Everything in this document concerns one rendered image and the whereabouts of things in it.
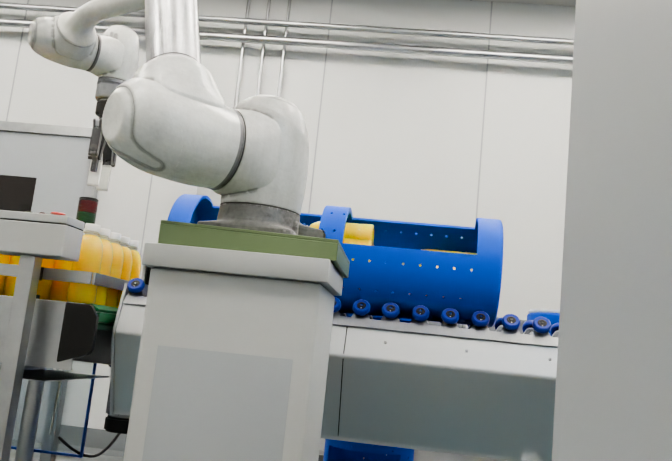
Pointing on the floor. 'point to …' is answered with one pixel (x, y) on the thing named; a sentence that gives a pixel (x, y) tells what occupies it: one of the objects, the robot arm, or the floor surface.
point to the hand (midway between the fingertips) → (99, 176)
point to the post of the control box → (17, 347)
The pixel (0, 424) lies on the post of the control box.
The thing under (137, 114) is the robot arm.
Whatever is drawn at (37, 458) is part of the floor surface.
